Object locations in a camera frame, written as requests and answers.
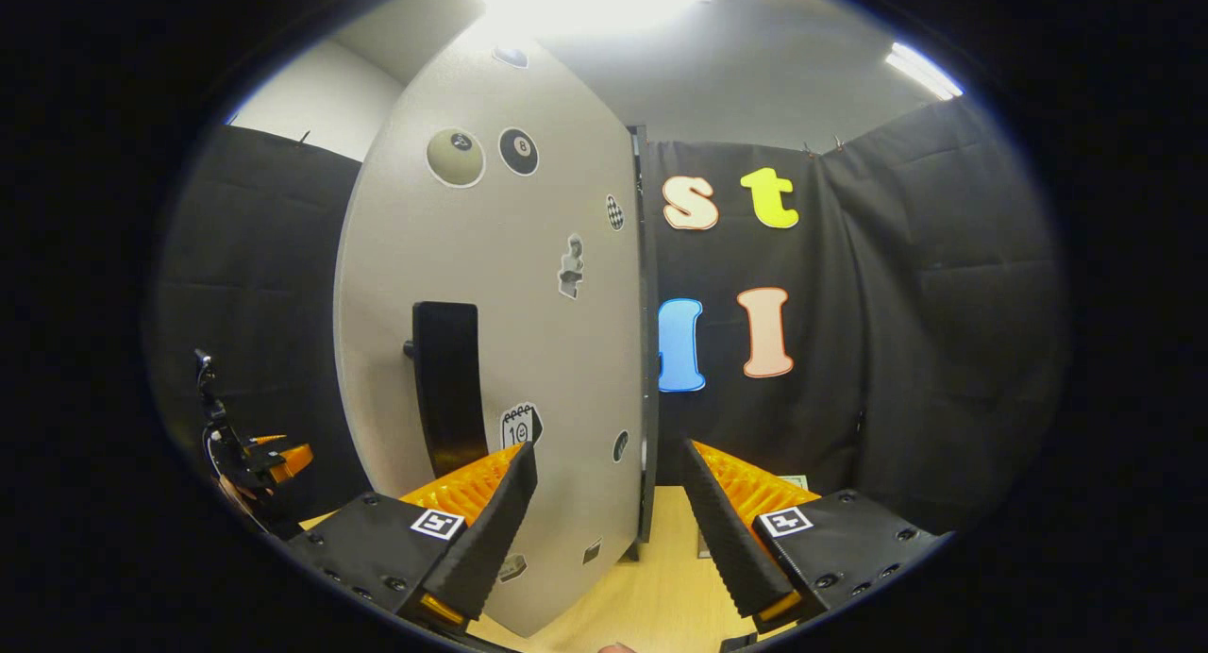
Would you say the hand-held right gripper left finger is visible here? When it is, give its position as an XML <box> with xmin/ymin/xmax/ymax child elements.
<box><xmin>286</xmin><ymin>441</ymin><xmax>540</xmax><ymax>632</ymax></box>

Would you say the black backdrop cloth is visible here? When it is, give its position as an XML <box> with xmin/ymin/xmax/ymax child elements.
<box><xmin>151</xmin><ymin>96</ymin><xmax>1067</xmax><ymax>541</ymax></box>

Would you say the narrow ceiling light panel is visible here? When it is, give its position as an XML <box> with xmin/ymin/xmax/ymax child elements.
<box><xmin>884</xmin><ymin>42</ymin><xmax>965</xmax><ymax>102</ymax></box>

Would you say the white cabinet door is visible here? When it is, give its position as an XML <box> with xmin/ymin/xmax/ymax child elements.
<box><xmin>332</xmin><ymin>32</ymin><xmax>652</xmax><ymax>640</ymax></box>

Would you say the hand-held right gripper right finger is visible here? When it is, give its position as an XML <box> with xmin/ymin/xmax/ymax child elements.
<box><xmin>679</xmin><ymin>437</ymin><xmax>948</xmax><ymax>635</ymax></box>

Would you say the black door handle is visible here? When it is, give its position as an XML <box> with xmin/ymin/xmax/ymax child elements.
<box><xmin>404</xmin><ymin>300</ymin><xmax>490</xmax><ymax>479</ymax></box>

